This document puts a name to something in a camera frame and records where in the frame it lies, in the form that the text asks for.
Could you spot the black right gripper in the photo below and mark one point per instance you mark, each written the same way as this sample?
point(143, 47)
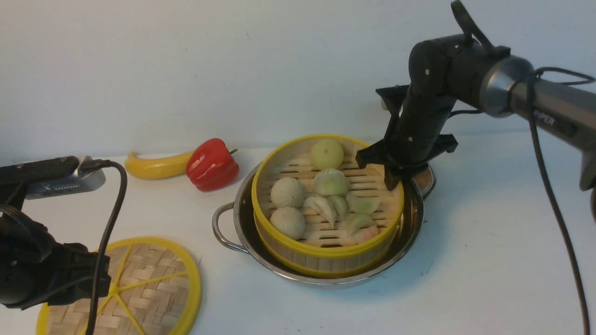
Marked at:
point(412, 137)

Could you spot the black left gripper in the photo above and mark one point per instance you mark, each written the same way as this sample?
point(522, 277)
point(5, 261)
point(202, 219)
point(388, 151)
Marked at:
point(35, 269)

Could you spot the yellow bamboo steamer basket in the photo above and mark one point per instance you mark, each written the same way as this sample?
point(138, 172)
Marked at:
point(322, 251)

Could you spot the yellow woven bamboo steamer lid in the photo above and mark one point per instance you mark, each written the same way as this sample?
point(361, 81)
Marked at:
point(155, 289)

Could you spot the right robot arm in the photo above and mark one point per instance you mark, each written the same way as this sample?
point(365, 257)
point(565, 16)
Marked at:
point(467, 67)

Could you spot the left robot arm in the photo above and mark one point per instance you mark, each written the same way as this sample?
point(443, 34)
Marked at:
point(15, 179)

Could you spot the stainless steel pot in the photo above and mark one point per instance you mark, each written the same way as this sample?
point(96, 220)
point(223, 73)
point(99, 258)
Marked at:
point(411, 223)

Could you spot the right green dumpling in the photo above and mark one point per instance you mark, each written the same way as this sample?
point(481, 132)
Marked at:
point(362, 205)

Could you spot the small green dumpling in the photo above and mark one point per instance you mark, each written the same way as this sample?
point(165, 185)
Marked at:
point(341, 207)

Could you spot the lower green dumpling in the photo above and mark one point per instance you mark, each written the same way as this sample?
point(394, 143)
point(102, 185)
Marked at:
point(357, 221)

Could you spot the large pale green dumpling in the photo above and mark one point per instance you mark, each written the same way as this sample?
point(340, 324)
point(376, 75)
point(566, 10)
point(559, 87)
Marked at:
point(330, 182)

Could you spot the pink dumpling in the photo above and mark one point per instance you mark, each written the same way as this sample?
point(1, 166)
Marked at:
point(364, 234)

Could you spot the yellow-green round bun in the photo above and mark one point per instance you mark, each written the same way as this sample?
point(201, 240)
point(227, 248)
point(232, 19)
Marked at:
point(327, 154)

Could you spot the white pleated dumpling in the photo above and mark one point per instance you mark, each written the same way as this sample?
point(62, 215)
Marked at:
point(323, 207)

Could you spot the upper white round bun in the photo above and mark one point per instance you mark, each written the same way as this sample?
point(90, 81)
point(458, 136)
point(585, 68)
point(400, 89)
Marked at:
point(287, 192)

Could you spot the white round bun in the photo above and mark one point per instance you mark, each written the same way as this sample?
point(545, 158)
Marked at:
point(287, 192)
point(289, 221)

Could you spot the lower white round bun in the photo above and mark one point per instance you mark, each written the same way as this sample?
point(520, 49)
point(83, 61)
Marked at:
point(289, 221)

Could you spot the yellow banana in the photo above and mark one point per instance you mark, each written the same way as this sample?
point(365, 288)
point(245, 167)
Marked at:
point(157, 169)

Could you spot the red bell pepper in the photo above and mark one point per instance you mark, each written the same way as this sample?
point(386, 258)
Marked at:
point(212, 166)

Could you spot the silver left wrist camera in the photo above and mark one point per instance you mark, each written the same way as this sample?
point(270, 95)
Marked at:
point(77, 182)

